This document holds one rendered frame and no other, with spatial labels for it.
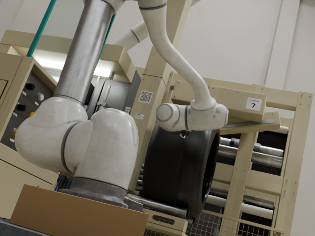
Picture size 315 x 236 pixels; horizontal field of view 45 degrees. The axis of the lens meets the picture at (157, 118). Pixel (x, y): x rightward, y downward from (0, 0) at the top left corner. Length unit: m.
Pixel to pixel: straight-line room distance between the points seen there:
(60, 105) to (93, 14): 0.35
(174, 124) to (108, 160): 0.57
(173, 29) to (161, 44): 1.10
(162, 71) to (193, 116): 0.90
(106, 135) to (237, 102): 1.57
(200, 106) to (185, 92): 1.08
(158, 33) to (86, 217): 0.74
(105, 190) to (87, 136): 0.16
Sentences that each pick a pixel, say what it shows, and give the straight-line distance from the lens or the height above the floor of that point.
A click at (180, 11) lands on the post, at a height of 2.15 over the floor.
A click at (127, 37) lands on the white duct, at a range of 2.91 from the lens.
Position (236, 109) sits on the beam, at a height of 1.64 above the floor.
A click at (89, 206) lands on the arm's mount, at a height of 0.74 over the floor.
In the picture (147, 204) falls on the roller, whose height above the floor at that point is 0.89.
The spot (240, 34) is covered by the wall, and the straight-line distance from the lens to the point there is 7.05.
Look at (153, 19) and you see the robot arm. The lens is 1.38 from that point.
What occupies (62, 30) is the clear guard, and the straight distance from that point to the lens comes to 1.88.
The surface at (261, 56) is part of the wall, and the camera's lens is 6.95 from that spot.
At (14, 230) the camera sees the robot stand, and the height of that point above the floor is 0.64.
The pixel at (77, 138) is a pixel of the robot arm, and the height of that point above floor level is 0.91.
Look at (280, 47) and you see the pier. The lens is 7.01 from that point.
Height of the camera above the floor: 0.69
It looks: 18 degrees up
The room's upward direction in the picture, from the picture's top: 17 degrees clockwise
